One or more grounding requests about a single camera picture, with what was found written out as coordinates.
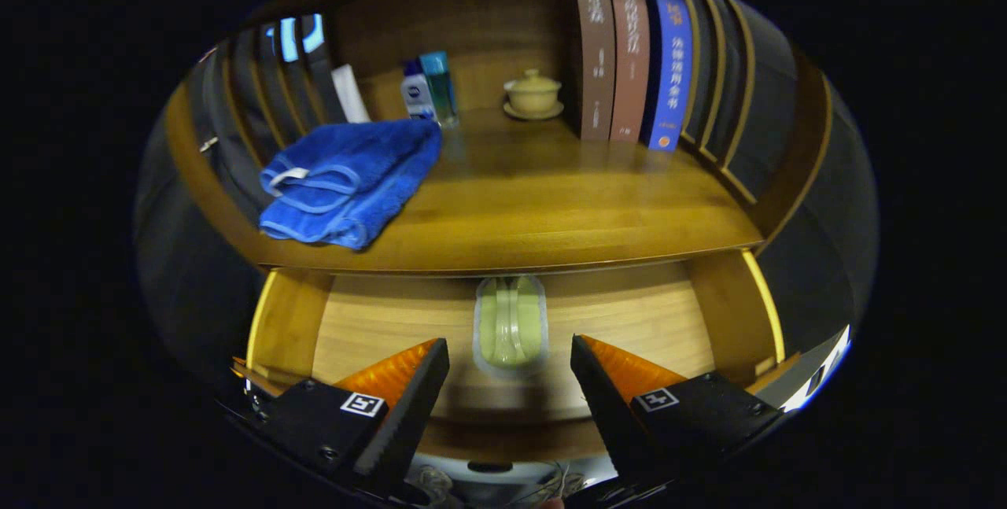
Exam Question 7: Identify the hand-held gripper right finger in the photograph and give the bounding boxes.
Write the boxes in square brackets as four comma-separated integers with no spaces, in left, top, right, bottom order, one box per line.
[570,334,788,494]

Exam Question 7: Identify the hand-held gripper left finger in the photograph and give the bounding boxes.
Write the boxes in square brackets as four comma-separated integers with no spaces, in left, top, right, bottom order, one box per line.
[232,337,451,498]

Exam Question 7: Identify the wooden drawer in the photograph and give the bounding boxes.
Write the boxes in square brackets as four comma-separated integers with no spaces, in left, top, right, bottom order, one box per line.
[236,249,799,467]

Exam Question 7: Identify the green scrub brush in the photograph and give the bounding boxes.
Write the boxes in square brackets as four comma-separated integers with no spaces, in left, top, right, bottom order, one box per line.
[472,275,549,378]

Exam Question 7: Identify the wooden countertop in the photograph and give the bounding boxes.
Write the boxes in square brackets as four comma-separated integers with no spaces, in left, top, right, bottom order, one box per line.
[169,80,764,274]

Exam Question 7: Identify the wooden cabinet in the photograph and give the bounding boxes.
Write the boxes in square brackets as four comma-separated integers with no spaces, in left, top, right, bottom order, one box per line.
[157,0,858,415]

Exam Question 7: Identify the white box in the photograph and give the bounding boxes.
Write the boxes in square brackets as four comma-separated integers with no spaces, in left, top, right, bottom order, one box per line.
[779,326,852,413]

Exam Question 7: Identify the blue folded towel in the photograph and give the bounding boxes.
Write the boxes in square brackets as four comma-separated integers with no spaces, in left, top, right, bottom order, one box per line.
[258,118,443,251]

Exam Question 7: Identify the black backdrop cloth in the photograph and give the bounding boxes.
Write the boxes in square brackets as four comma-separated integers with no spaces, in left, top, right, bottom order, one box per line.
[134,13,880,415]

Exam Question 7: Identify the white lotion bottle blue cap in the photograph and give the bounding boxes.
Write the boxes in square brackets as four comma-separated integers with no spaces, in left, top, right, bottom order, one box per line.
[400,59,436,123]

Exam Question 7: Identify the white tube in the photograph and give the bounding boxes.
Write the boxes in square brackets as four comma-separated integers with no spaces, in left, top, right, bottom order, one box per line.
[330,64,371,124]

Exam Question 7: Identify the beige lidded teacup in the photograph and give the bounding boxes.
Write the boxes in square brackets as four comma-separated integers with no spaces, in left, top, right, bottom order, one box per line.
[503,68,565,121]

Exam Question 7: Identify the teal bottle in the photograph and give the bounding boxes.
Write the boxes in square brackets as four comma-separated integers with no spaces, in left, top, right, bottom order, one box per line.
[419,51,459,128]

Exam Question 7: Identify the blue book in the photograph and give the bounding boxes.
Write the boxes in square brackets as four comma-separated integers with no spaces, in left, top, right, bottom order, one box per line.
[641,0,694,152]

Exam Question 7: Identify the dark brown book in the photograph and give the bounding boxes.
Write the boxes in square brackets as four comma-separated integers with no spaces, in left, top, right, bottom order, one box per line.
[560,0,616,141]

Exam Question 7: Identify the reddish brown book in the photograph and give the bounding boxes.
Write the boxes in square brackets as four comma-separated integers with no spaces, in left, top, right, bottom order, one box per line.
[608,0,651,143]

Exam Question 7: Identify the cables on floor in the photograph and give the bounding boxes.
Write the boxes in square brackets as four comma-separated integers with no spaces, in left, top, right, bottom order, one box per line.
[409,462,583,506]

